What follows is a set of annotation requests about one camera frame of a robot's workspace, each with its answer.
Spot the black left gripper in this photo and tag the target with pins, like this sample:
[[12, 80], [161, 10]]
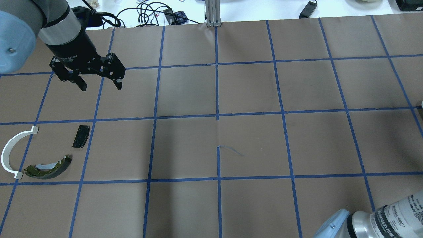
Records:
[[75, 48]]

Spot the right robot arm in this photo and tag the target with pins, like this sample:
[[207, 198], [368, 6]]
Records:
[[401, 219]]

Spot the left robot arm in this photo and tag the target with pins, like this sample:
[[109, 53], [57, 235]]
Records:
[[63, 30]]

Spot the black brake pad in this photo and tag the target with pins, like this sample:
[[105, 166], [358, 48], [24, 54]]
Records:
[[81, 137]]

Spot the blue patterned small object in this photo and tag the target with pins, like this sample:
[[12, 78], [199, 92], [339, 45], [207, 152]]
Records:
[[180, 18]]

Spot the green brake shoe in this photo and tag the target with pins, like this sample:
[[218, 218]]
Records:
[[48, 171]]

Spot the black power adapter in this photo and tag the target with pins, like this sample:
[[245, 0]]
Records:
[[308, 9]]

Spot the black device at corner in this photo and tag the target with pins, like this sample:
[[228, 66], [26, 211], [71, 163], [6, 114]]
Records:
[[410, 5]]

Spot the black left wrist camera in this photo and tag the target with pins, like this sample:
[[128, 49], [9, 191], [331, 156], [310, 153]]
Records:
[[90, 18]]

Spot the white curved plastic bracket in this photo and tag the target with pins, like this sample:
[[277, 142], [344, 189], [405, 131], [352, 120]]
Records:
[[5, 155]]

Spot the aluminium extrusion post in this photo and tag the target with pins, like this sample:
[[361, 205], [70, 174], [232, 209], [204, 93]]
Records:
[[213, 17]]

